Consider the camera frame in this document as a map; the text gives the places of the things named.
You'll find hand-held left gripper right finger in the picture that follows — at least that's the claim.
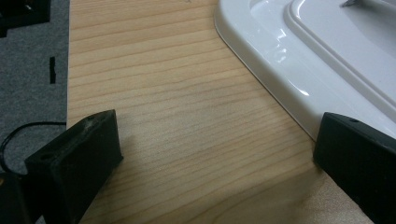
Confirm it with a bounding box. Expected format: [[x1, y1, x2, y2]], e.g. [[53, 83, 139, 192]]
[[313, 111, 396, 224]]

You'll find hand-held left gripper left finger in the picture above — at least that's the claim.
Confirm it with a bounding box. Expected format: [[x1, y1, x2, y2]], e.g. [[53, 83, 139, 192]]
[[24, 109, 124, 224]]

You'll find white lid with grey handle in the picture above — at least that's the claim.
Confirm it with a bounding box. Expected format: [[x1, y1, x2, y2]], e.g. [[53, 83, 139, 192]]
[[214, 0, 396, 141]]

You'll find black tape strip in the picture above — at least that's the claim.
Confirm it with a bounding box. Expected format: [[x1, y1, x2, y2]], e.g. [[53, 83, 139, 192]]
[[49, 56, 57, 85]]

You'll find black metal stand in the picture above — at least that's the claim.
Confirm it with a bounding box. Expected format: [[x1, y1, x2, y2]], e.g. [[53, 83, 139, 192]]
[[0, 0, 52, 38]]

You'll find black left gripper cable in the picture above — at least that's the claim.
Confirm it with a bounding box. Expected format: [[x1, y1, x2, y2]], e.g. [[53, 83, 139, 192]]
[[0, 120, 67, 175]]

